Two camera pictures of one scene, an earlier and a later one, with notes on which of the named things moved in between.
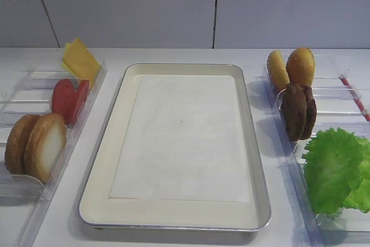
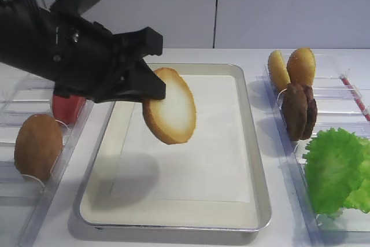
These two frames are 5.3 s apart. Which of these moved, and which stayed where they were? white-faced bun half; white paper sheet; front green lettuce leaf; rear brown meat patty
Moved: white-faced bun half
Stayed: white paper sheet; rear brown meat patty; front green lettuce leaf
